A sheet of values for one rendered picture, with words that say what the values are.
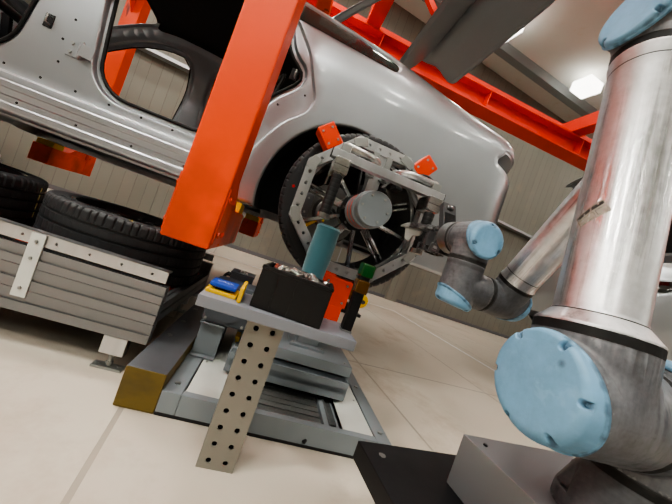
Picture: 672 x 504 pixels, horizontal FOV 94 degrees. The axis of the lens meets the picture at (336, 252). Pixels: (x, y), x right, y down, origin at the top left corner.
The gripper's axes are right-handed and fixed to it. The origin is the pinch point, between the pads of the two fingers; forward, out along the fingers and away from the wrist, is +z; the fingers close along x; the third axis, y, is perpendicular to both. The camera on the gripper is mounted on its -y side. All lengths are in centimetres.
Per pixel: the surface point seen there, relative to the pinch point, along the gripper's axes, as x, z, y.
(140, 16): -258, 286, -152
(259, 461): -28, -10, 83
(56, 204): -125, 33, 35
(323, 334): -25, -20, 39
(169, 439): -54, -9, 83
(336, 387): -2, 21, 69
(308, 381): -14, 21, 69
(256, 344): -41, -17, 47
